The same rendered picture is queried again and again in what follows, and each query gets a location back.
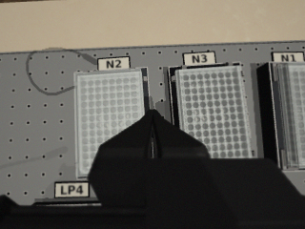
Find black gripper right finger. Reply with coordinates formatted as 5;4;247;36
152;109;211;158

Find grey perforated base plate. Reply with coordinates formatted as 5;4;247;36
0;40;305;205

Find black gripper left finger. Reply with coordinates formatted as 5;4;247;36
94;109;153;159

